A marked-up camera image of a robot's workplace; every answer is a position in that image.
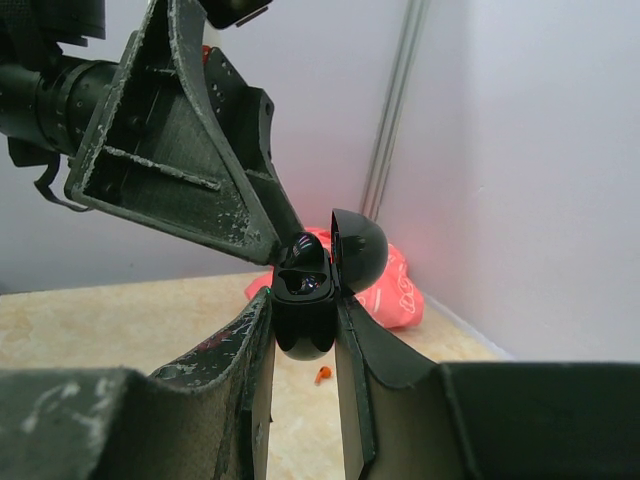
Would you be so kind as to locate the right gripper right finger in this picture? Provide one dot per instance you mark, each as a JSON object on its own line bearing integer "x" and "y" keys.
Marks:
{"x": 404, "y": 416}

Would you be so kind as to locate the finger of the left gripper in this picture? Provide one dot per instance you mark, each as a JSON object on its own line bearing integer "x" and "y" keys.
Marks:
{"x": 245, "y": 114}

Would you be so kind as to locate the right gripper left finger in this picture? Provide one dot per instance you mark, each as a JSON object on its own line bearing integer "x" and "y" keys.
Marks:
{"x": 205, "y": 415}

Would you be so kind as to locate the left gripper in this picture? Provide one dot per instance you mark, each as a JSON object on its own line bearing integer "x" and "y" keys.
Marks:
{"x": 154, "y": 152}

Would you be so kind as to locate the black earbud charging case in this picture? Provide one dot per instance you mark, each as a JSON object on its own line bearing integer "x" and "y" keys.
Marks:
{"x": 305, "y": 300}

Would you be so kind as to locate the black earbud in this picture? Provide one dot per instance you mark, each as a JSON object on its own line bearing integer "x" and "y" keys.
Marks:
{"x": 305, "y": 250}

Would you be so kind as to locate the orange earbud left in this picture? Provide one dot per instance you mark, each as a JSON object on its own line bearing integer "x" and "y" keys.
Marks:
{"x": 323, "y": 374}

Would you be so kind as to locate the pink crumpled cloth bag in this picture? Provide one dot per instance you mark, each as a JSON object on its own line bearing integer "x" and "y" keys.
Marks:
{"x": 392, "y": 301}

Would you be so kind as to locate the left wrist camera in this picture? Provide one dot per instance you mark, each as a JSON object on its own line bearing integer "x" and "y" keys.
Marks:
{"x": 222, "y": 14}

